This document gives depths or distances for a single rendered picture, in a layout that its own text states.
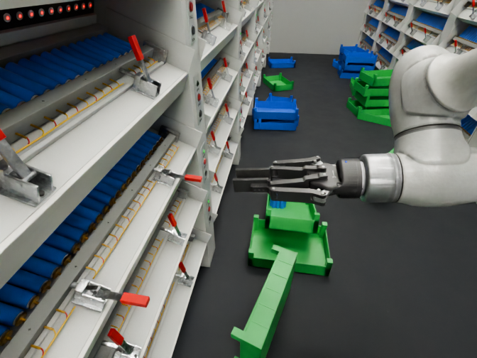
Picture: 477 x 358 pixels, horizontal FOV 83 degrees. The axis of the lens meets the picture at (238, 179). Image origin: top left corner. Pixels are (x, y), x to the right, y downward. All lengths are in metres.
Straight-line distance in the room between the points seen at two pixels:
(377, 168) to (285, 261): 0.45
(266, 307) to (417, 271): 0.67
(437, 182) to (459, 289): 0.80
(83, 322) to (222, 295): 0.65
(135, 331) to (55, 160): 0.38
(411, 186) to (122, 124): 0.46
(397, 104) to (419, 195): 0.17
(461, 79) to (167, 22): 0.52
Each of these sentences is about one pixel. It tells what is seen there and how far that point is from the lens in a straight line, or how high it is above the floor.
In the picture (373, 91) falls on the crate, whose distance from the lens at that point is 2.32.
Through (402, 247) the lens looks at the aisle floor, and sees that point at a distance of 1.31.
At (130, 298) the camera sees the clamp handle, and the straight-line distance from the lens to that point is 0.41.
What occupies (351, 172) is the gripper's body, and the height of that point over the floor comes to 0.61.
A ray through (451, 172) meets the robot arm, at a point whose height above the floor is 0.64.
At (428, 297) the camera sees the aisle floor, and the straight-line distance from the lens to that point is 1.21.
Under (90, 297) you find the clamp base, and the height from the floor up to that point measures 0.56.
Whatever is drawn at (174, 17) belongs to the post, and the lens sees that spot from 0.63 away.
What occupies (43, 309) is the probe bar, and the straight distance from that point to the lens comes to 0.42.
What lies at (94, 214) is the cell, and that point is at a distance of 0.50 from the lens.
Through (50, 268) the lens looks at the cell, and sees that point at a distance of 0.45.
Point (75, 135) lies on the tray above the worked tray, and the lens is 0.39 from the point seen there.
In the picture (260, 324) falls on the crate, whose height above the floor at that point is 0.20.
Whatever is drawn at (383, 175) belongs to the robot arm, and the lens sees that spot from 0.52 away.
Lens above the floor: 0.89
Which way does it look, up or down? 37 degrees down
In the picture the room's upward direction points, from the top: straight up
